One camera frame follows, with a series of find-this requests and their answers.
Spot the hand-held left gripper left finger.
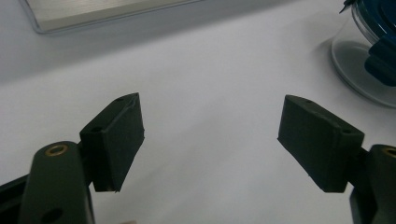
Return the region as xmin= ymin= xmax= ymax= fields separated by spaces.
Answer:
xmin=18 ymin=91 xmax=146 ymax=224

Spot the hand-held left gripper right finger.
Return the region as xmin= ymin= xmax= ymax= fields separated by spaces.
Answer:
xmin=276 ymin=94 xmax=396 ymax=224

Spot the clear glass jar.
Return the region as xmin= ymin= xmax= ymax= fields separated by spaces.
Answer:
xmin=331 ymin=0 xmax=396 ymax=109

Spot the dark blue object in jar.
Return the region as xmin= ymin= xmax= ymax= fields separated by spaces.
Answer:
xmin=354 ymin=0 xmax=396 ymax=88

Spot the clear-edged flat tray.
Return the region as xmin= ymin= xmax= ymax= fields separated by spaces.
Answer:
xmin=18 ymin=0 xmax=204 ymax=35

